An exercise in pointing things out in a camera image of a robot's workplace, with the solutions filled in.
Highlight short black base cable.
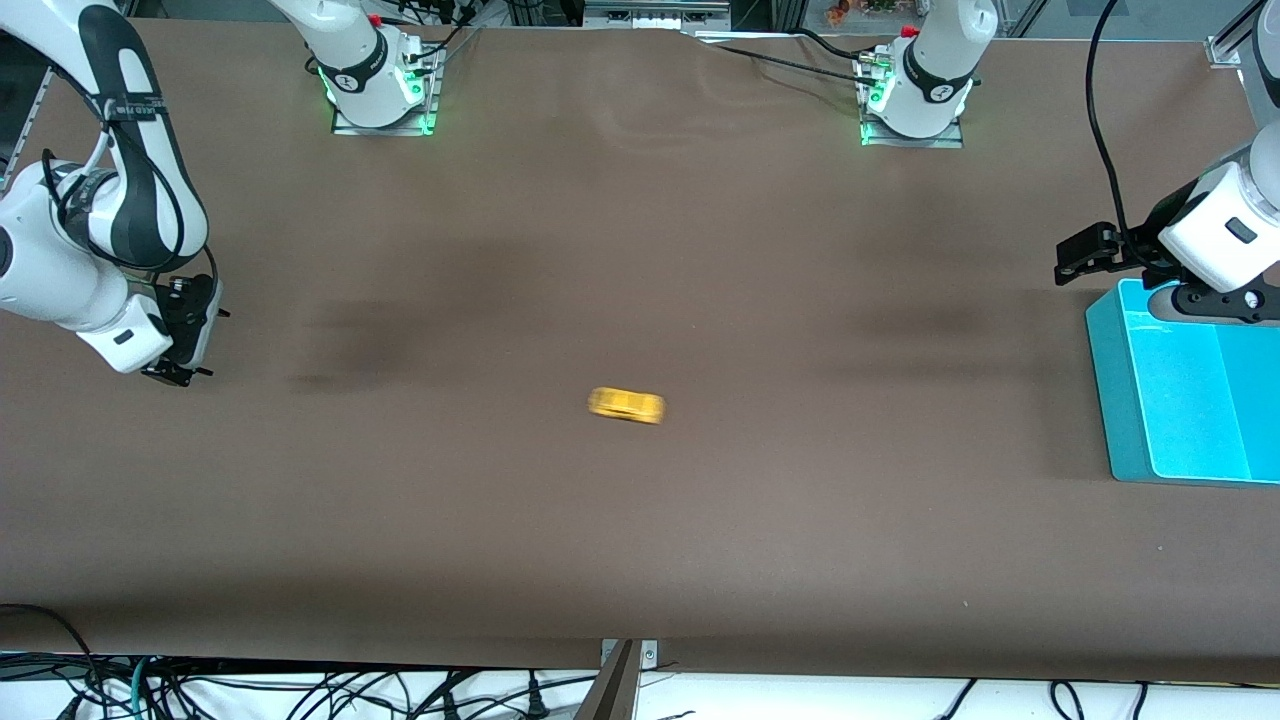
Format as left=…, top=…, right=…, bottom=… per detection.
left=795, top=27, right=873, bottom=65

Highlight black base cable bundle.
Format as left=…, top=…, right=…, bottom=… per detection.
left=400, top=0, right=488, bottom=63

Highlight black looped floor cable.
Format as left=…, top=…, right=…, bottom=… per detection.
left=0, top=603, right=101, bottom=720

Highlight brown angled beam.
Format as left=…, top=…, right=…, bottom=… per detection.
left=573, top=640, right=642, bottom=720

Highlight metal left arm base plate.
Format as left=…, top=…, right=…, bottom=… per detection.
left=857, top=55, right=966, bottom=150

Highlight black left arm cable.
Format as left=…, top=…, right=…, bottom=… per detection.
left=1085, top=0, right=1263, bottom=251

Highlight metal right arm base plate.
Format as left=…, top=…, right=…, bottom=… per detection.
left=330, top=40, right=441, bottom=137

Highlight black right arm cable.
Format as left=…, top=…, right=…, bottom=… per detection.
left=40, top=90, right=221, bottom=301

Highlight brown table cover mat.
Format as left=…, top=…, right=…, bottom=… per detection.
left=0, top=15, right=1280, bottom=687

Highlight grey power strip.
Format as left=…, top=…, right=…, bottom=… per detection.
left=583, top=0, right=733, bottom=31

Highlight yellow beetle toy car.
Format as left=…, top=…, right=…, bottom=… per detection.
left=587, top=387, right=667, bottom=427

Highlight teal plastic storage bin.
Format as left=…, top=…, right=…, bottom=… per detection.
left=1085, top=279, right=1280, bottom=488

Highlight perforated aluminium rail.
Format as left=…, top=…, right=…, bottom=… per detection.
left=0, top=60, right=56, bottom=191

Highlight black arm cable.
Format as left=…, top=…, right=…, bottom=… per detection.
left=1085, top=0, right=1263, bottom=251
left=40, top=90, right=221, bottom=301

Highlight long black base cable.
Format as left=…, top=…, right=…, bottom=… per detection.
left=700, top=40, right=873, bottom=89

